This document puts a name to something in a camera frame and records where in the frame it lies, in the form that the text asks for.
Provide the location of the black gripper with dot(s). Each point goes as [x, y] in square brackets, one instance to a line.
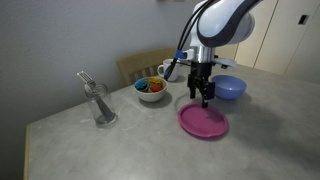
[201, 74]

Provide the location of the pink plastic plate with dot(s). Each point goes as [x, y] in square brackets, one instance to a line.
[201, 120]

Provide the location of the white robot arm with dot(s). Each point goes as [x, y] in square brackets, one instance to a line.
[223, 23]

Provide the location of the blue plastic bowl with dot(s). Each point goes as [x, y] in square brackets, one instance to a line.
[230, 87]

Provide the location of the white ceramic bowl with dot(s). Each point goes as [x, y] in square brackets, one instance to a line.
[151, 96]

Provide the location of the white ceramic mug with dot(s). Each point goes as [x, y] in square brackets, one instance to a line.
[163, 68]

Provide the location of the orange cupcake liner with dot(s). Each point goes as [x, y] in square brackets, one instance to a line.
[155, 88]

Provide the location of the yellow cupcake liner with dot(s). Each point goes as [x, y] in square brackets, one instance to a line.
[155, 81]

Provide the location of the blue cupcake liner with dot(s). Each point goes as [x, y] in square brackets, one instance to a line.
[141, 85]

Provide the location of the wooden chair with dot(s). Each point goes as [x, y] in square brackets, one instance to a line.
[143, 61]

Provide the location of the clear glass jar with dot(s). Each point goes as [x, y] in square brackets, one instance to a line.
[101, 110]

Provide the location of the clear glass with utensils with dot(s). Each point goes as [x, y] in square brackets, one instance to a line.
[87, 78]

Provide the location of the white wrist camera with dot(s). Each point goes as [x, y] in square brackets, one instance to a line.
[226, 62]

